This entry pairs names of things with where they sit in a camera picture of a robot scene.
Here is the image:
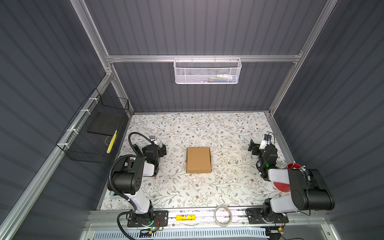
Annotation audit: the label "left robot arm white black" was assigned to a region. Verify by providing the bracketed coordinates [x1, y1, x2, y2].
[107, 144, 167, 215]

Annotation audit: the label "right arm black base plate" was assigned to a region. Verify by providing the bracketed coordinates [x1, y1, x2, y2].
[245, 208, 289, 225]

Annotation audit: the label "white wire mesh basket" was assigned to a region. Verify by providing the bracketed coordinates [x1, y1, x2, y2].
[173, 58, 242, 85]

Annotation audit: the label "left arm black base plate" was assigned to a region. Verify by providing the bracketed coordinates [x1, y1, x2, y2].
[126, 211, 169, 228]

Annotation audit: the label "red pencil cup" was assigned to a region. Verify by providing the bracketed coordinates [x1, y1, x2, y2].
[274, 163, 302, 193]

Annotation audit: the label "black marker on table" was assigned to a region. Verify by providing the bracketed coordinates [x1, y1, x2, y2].
[132, 144, 143, 156]

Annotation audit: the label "clear tape roll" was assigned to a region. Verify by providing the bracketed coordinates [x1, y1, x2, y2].
[214, 205, 233, 228]

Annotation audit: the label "black corrugated cable hose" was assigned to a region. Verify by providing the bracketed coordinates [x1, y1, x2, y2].
[107, 131, 155, 240]

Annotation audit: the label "items in white basket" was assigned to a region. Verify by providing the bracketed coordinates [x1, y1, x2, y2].
[199, 74, 238, 84]

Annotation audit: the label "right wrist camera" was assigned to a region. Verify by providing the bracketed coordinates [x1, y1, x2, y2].
[259, 133, 273, 150]

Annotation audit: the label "brown cardboard paper box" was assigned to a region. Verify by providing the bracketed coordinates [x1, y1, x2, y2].
[186, 147, 212, 174]

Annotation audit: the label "black wire mesh basket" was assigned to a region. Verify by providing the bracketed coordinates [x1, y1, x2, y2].
[57, 90, 130, 164]

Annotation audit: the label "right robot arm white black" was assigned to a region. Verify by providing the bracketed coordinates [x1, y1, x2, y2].
[248, 136, 335, 214]

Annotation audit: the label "black flat pad in basket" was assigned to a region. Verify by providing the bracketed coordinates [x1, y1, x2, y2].
[87, 113, 125, 137]

